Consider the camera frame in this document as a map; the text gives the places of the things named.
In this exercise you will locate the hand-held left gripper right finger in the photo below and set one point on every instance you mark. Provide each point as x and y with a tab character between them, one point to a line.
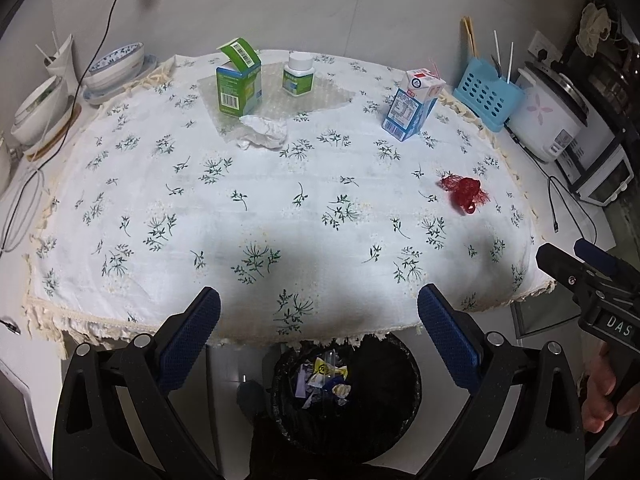
450	345

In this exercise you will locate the blue plastic basket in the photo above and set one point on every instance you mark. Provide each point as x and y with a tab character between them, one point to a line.
487	100

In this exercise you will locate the red mesh net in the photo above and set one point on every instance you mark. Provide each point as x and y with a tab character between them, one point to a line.
465	192

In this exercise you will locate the white bowl with green rim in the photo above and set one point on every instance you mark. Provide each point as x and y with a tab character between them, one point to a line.
35	105

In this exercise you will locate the person's right hand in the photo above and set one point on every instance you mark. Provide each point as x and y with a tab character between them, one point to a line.
596	395

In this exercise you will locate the white straw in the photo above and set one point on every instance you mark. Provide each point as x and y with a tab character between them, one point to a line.
45	53
55	41
510	62
496	50

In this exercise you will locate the white floral tablecloth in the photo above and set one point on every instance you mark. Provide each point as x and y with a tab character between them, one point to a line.
275	200

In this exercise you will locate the blue white milk carton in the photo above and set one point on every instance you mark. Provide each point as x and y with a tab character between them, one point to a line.
410	107

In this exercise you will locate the wooden chopstick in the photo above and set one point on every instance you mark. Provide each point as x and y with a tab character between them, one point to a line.
472	37
467	37

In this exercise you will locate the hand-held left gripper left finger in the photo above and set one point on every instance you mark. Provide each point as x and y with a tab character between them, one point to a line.
192	345

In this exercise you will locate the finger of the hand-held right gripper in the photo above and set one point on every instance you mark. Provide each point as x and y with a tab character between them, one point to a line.
597	257
562	267

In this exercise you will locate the white paper cup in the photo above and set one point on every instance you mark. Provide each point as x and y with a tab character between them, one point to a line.
62	72

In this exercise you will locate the white rice cooker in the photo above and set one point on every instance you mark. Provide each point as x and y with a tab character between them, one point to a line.
542	115

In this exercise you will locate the black trash bin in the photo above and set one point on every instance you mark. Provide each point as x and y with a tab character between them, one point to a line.
390	385

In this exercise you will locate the white pill bottle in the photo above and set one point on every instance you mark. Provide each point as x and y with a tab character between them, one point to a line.
297	80

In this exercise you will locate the white mug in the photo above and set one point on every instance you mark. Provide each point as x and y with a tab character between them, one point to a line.
5	165

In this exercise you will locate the green cardboard box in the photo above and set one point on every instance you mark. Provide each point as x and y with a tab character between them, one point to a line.
237	90

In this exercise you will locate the white tissue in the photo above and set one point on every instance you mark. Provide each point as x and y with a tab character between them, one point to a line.
265	130

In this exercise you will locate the cream crocheted cloth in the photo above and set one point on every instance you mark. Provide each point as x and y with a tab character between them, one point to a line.
594	27

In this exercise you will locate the wall socket with black plug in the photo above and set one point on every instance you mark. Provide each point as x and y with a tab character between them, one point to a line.
542	45

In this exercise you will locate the wooden plate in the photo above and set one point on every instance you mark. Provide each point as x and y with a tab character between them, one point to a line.
60	142

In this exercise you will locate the white toaster oven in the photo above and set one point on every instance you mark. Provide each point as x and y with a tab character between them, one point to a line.
600	170

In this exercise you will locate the clear bubble wrap sheet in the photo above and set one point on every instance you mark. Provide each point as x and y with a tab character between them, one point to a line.
325	95

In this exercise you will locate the blue patterned bowl on plate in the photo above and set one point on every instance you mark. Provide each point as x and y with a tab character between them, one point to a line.
142	80

